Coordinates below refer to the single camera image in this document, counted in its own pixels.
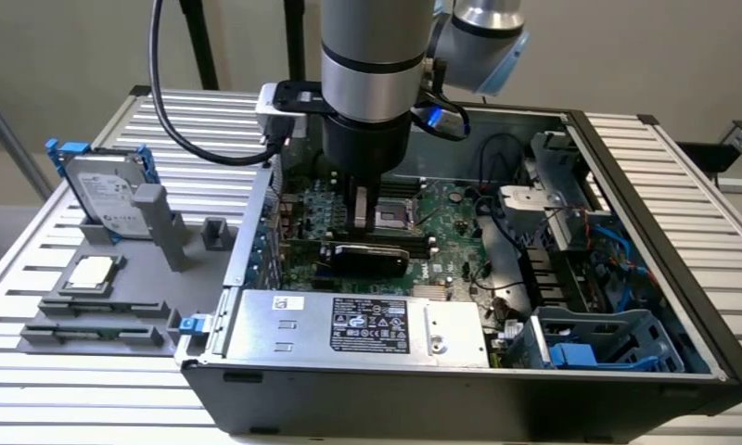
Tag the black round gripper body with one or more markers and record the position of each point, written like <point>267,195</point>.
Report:
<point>365,143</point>

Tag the black graphics card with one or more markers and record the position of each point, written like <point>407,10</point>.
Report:
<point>371,263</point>

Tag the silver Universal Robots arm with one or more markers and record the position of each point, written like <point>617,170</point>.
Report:
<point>371,46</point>

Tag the black RAM slot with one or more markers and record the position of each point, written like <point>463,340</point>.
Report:
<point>402,191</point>
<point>422,253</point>
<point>417,241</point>
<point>402,183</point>

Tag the CPU socket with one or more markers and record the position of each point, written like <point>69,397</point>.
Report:
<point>395,215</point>

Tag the round coin battery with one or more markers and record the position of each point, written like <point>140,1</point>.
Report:
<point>457,196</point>

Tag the green motherboard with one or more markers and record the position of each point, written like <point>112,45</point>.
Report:
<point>445,250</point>

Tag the silver chipset heatsink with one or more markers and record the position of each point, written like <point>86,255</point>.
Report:
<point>430,293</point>

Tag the black stand pole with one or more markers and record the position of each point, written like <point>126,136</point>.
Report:
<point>297,37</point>
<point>200,41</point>

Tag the silver power supply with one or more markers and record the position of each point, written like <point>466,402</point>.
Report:
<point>309,329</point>

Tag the metal drive cage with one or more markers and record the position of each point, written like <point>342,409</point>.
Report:
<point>562,185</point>

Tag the black plastic air shroud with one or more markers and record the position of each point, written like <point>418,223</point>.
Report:
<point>557,273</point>

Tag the blue case latch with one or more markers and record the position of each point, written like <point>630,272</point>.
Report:
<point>192,323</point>

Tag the grey parts rack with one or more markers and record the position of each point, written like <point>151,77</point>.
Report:
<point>136,283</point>

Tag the black open PC case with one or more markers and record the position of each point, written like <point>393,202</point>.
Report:
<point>409,398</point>

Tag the silver CPU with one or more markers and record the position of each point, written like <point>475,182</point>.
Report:
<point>91,273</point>

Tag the blue plastic disk bay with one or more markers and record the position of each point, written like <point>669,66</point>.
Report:
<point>630,338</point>

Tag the black block beside side table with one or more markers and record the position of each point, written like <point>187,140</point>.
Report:
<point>705,157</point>

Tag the grey metal pole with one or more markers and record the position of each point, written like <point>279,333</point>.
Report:
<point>5,130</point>

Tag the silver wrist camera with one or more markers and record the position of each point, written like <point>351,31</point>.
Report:
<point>285,104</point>

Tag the hard disk with blue bracket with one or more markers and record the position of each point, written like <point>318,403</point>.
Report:
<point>108,194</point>

